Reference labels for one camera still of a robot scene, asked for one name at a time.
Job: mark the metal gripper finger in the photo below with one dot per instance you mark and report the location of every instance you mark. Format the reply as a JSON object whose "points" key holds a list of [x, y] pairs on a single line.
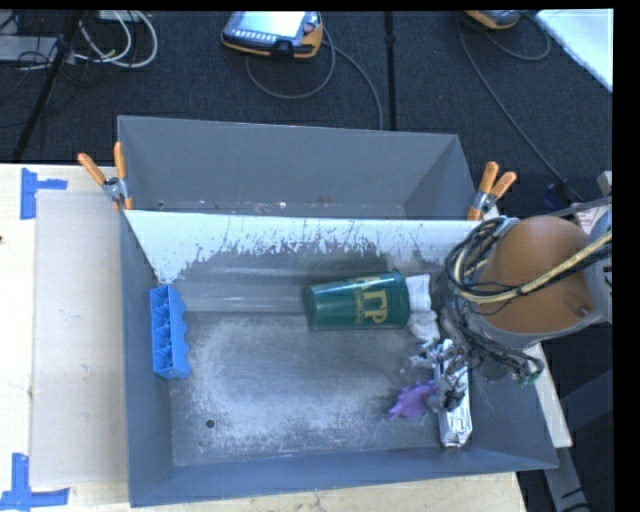
{"points": [[454, 395], [440, 354]]}

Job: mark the silver foil packet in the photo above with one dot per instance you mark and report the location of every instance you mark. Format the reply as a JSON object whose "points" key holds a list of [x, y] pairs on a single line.
{"points": [[456, 430]]}

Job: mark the purple toy animal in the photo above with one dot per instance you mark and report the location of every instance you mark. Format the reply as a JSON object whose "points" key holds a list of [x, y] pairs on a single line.
{"points": [[412, 400]]}

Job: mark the white cloth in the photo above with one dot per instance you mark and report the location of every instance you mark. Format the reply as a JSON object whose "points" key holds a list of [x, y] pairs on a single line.
{"points": [[422, 310]]}

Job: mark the dark green printed cup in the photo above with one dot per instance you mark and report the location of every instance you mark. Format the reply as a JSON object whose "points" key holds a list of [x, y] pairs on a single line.
{"points": [[355, 302]]}

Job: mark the grey metal bin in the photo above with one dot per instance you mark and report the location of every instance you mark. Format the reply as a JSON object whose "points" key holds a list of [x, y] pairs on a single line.
{"points": [[280, 380]]}

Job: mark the blue ribbed plastic block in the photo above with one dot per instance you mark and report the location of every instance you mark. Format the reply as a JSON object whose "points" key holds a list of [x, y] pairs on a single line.
{"points": [[169, 332]]}

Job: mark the pale wood board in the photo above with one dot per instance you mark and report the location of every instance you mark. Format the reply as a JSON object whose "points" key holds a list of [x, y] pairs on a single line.
{"points": [[75, 325]]}

